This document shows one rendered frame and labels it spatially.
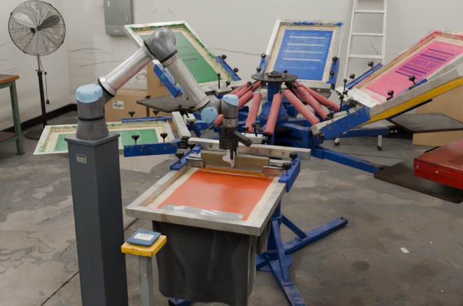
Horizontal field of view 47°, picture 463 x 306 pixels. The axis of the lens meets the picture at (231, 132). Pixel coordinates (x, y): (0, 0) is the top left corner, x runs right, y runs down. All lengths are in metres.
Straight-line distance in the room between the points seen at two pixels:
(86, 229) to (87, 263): 0.19
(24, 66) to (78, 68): 0.96
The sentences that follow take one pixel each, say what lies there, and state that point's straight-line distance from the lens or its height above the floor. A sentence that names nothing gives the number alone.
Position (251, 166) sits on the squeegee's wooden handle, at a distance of 2.67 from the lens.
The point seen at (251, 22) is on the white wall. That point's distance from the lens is 6.83.
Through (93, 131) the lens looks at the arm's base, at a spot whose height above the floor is 1.23.
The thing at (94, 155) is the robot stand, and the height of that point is 1.14.
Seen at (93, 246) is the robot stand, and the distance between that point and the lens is 2.74.
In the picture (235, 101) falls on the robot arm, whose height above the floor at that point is 1.34.
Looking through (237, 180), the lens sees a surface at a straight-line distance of 2.65.
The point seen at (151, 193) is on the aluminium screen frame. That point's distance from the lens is 2.44.
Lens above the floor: 1.93
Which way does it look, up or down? 17 degrees down
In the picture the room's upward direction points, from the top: straight up
